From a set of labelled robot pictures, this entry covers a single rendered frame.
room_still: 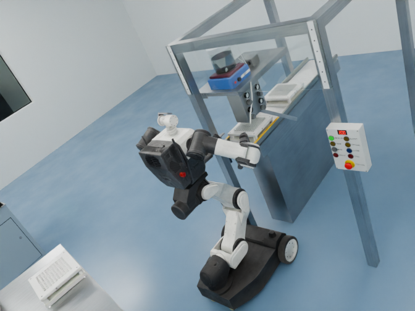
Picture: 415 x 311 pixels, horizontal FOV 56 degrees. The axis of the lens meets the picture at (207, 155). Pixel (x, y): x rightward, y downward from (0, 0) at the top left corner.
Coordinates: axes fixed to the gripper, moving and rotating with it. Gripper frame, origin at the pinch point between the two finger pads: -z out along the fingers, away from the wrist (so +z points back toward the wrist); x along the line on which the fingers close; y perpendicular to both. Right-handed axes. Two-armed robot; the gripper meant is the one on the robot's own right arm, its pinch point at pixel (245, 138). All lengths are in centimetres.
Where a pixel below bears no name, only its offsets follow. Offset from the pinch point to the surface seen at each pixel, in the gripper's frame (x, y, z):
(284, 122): 14.1, 23.4, -32.7
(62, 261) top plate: -1, -104, 83
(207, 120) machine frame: -14.1, -22.9, -12.9
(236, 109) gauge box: -20.5, 1.0, -2.6
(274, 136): 15.4, 15.4, -19.8
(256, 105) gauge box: -15.8, 12.5, -9.4
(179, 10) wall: -18, -133, -470
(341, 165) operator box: 6, 53, 44
